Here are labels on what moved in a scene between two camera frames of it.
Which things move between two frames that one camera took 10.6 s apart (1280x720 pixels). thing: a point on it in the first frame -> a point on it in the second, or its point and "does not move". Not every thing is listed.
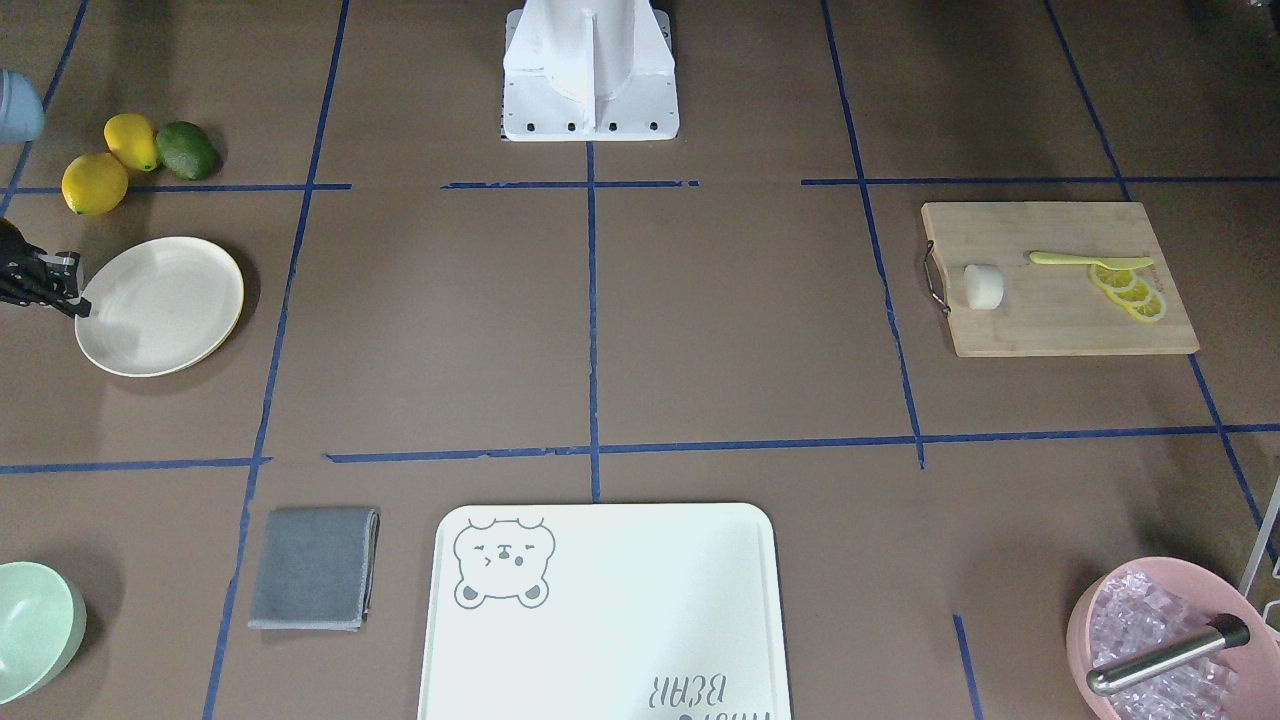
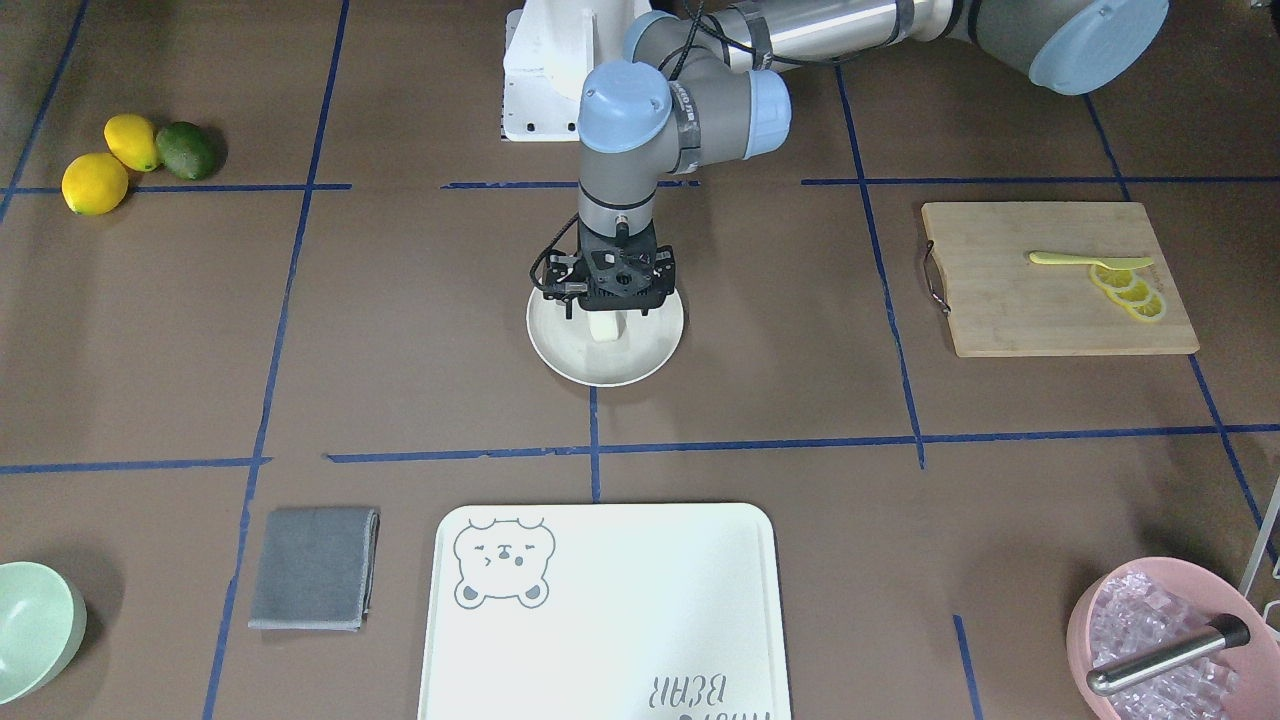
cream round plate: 161,307 -> 564,347
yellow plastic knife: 1116,263 does not move
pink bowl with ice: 1151,602 does not move
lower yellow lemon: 95,183 does not move
